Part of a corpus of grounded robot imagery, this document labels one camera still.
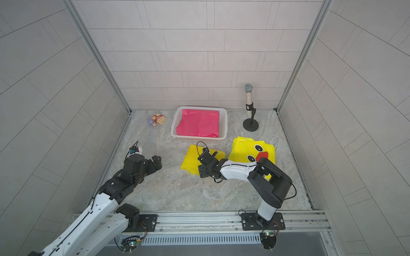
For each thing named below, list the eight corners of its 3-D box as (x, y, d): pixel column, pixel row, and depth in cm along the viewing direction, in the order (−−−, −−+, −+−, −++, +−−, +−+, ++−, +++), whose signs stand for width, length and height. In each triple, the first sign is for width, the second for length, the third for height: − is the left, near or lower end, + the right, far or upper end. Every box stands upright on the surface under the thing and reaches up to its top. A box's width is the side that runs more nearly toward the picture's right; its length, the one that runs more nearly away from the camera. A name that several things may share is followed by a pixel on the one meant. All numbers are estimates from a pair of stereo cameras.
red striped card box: (152, 119, 113) (151, 117, 111) (158, 114, 117) (157, 112, 115) (161, 125, 110) (160, 122, 108) (167, 119, 113) (166, 117, 111)
